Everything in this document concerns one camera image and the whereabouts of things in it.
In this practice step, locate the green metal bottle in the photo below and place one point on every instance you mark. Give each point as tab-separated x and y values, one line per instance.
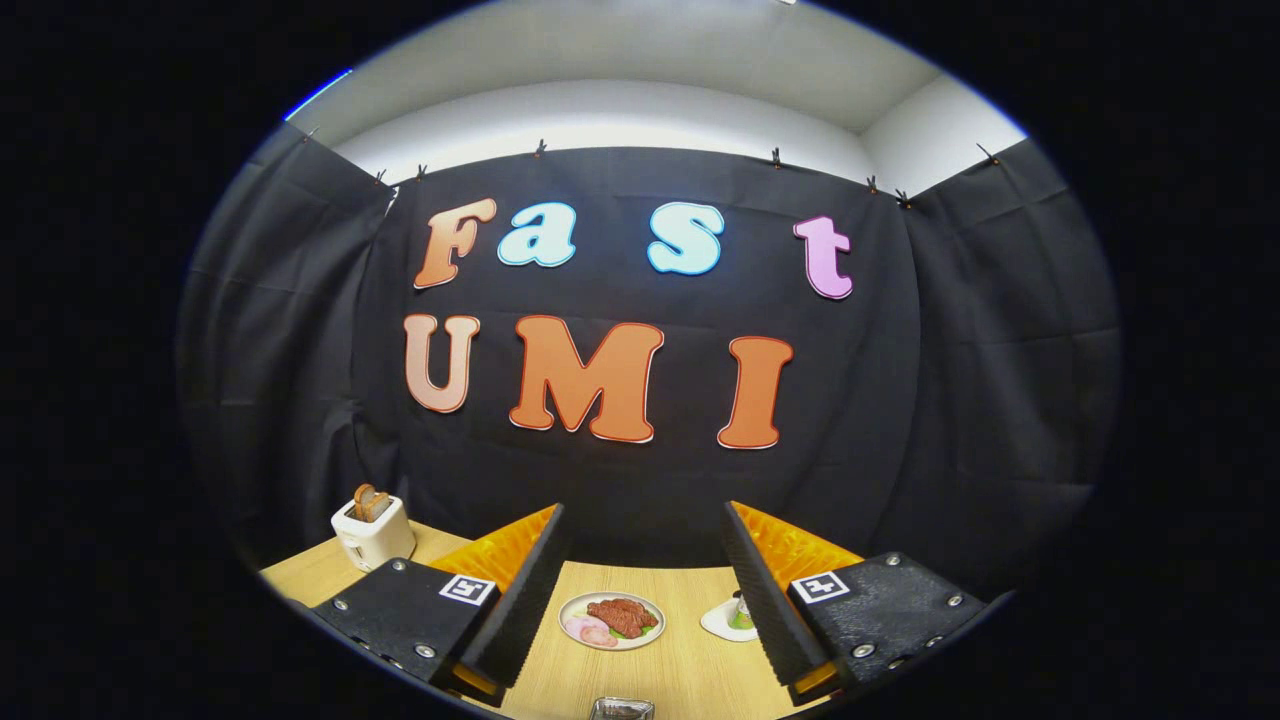
741	615

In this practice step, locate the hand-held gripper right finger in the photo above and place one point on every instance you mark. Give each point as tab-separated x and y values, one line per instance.
765	590

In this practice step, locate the pale pink ham slice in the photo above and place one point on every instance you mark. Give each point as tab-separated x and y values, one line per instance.
576	627

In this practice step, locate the row of small cloth clips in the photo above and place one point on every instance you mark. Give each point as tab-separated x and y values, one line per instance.
540	148

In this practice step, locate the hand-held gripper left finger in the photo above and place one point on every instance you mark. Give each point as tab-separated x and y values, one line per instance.
525	600

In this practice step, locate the white square coaster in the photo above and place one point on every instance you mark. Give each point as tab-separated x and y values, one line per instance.
715	622

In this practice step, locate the toasted bread slice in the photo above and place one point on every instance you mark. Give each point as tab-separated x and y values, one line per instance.
372	503

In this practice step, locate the salmon pink ham slice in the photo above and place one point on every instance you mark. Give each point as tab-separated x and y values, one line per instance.
602	637

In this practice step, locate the white round plate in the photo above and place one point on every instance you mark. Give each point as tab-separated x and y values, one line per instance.
650	635

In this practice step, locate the white toaster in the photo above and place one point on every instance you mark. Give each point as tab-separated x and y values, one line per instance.
378	545

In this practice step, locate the brown meat steak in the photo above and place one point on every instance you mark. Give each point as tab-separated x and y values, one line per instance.
622	615

